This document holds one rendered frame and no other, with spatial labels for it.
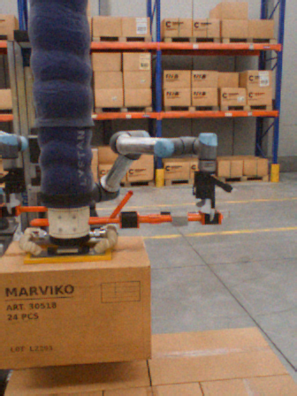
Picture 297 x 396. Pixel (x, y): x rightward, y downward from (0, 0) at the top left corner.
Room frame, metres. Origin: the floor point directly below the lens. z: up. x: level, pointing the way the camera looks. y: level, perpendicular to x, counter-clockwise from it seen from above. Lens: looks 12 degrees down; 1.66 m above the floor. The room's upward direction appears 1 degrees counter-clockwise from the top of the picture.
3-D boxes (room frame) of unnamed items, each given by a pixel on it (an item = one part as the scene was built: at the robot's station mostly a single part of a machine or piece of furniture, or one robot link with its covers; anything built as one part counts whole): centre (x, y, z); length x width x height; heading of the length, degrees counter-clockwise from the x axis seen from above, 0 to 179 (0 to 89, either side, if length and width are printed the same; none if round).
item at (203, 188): (1.73, -0.24, 1.34); 0.09 x 0.08 x 0.12; 95
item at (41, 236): (1.67, 0.33, 1.14); 0.34 x 0.25 x 0.06; 95
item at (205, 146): (1.73, -0.25, 1.50); 0.09 x 0.08 x 0.11; 39
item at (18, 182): (1.91, 0.63, 1.34); 0.09 x 0.08 x 0.12; 96
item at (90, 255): (1.58, 0.32, 1.10); 0.34 x 0.10 x 0.05; 95
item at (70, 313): (1.66, 0.31, 0.88); 0.60 x 0.40 x 0.40; 95
